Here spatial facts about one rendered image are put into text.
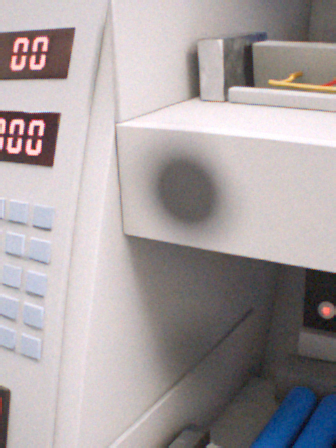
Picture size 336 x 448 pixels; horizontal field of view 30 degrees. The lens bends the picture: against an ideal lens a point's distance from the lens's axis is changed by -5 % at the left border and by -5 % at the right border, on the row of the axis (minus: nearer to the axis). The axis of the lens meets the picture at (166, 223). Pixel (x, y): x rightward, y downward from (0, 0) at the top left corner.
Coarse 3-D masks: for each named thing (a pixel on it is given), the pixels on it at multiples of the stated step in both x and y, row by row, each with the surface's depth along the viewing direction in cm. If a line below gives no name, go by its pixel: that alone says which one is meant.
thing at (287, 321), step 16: (320, 0) 40; (320, 16) 40; (320, 32) 40; (288, 272) 41; (304, 272) 41; (288, 288) 41; (304, 288) 41; (288, 304) 41; (272, 320) 42; (288, 320) 41; (272, 336) 42; (288, 336) 41; (272, 352) 42; (288, 352) 41; (272, 368) 42
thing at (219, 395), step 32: (320, 288) 36; (320, 320) 37; (224, 352) 35; (320, 352) 37; (192, 384) 33; (224, 384) 36; (256, 384) 39; (288, 384) 36; (320, 384) 35; (160, 416) 30; (192, 416) 33; (224, 416) 36; (256, 416) 36; (288, 416) 33; (320, 416) 32
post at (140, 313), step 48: (96, 96) 25; (96, 144) 25; (96, 192) 25; (96, 240) 24; (144, 240) 27; (96, 288) 25; (144, 288) 28; (192, 288) 31; (240, 288) 36; (96, 336) 25; (144, 336) 28; (192, 336) 32; (96, 384) 26; (144, 384) 29; (96, 432) 26
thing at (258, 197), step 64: (128, 0) 23; (192, 0) 27; (256, 0) 33; (128, 64) 24; (192, 64) 28; (256, 64) 28; (320, 64) 27; (128, 128) 24; (192, 128) 23; (256, 128) 22; (320, 128) 22; (128, 192) 25; (192, 192) 23; (256, 192) 22; (320, 192) 21; (256, 256) 23; (320, 256) 21
